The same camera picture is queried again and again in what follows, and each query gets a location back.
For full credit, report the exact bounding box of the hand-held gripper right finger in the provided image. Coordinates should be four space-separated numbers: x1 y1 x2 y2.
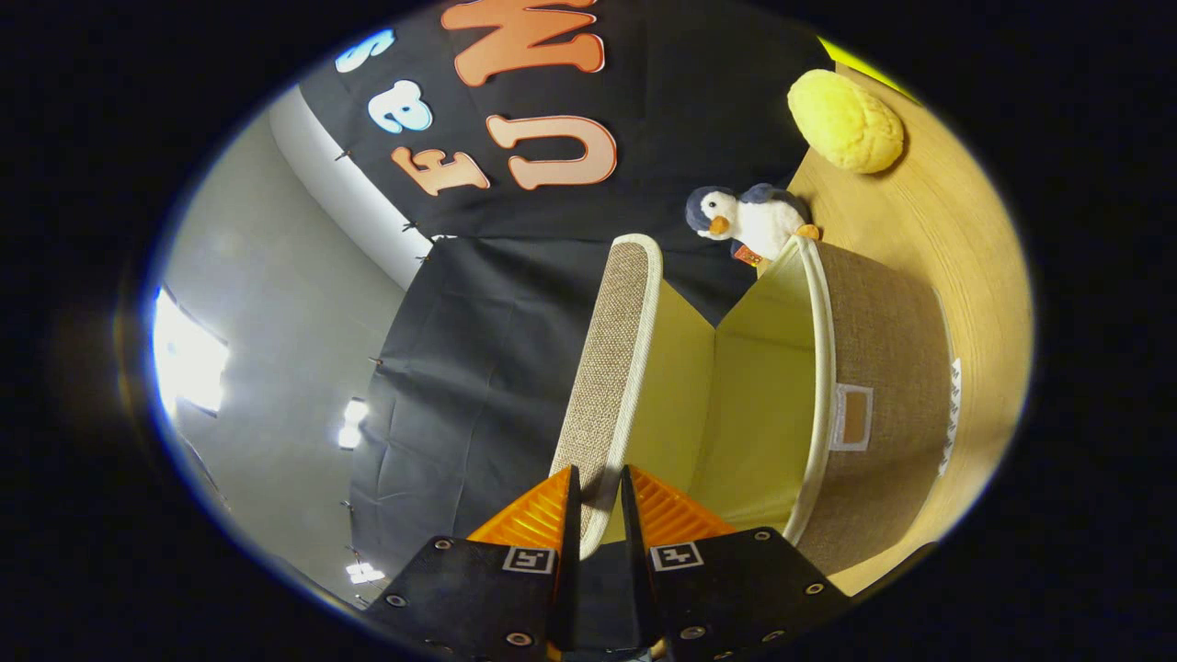
621 464 852 662

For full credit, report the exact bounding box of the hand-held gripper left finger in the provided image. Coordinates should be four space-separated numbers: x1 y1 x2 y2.
363 464 583 662

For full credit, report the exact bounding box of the brown fabric storage box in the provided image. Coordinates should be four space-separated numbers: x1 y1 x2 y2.
550 233 963 576

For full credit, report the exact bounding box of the penguin plush toy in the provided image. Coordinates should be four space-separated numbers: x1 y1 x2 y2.
685 182 821 269

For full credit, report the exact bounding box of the row of small cloth clips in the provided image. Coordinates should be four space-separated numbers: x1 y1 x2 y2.
333 147 439 608

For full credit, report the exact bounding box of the yellow bread-shaped plush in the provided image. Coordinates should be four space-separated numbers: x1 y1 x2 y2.
788 69 907 176

